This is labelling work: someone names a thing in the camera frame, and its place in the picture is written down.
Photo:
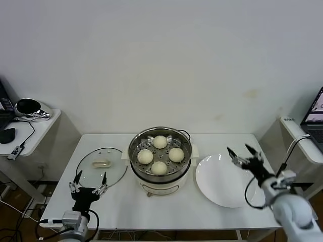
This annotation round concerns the white side desk with chrome device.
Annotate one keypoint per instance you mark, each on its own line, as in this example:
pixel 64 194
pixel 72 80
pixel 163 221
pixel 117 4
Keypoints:
pixel 38 136

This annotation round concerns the round glass pot lid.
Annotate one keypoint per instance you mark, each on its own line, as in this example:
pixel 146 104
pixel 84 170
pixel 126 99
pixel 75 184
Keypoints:
pixel 113 161

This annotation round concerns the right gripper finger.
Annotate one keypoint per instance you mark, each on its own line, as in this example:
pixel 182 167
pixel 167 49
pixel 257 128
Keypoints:
pixel 258 156
pixel 237 162

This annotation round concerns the stainless steel steamer basket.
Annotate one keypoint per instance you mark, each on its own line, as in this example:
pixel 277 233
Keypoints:
pixel 142 168

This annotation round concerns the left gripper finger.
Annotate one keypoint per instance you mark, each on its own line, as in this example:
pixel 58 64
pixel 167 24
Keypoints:
pixel 102 188
pixel 73 187

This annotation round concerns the black computer mouse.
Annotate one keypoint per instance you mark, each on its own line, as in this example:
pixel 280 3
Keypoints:
pixel 7 135

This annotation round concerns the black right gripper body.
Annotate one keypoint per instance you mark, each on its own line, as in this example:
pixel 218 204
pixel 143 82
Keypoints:
pixel 257 170

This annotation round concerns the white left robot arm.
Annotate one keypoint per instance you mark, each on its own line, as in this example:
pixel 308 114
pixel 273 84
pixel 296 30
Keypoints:
pixel 84 224

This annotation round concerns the white steamed baozi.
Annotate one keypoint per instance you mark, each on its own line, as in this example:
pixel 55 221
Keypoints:
pixel 175 154
pixel 145 156
pixel 159 168
pixel 160 141

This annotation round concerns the small grey usb hub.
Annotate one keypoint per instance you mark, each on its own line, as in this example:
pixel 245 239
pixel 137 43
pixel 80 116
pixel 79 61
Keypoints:
pixel 15 152

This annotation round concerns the small white desk label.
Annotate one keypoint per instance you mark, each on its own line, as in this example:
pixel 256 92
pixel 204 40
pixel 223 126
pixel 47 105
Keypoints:
pixel 289 119

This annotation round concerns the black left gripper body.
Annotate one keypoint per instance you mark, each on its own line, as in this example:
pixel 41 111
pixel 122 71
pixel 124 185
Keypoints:
pixel 85 197

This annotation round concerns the white wall socket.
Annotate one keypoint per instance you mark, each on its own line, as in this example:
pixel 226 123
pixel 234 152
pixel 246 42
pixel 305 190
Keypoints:
pixel 42 166

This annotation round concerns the cream electric cooker pot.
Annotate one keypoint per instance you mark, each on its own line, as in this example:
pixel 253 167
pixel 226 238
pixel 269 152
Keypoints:
pixel 161 187

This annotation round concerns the grey laptop with pink screen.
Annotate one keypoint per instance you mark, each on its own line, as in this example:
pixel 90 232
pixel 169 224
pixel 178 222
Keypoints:
pixel 314 131

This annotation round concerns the black laptop with dark screen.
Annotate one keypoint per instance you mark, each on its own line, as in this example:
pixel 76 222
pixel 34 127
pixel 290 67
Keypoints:
pixel 5 106

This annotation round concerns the round white plate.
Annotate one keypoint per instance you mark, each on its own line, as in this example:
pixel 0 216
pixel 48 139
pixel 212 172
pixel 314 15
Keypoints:
pixel 219 181

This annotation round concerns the shiny chrome rounded device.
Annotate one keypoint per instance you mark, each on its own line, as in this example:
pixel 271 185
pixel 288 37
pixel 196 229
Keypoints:
pixel 43 111

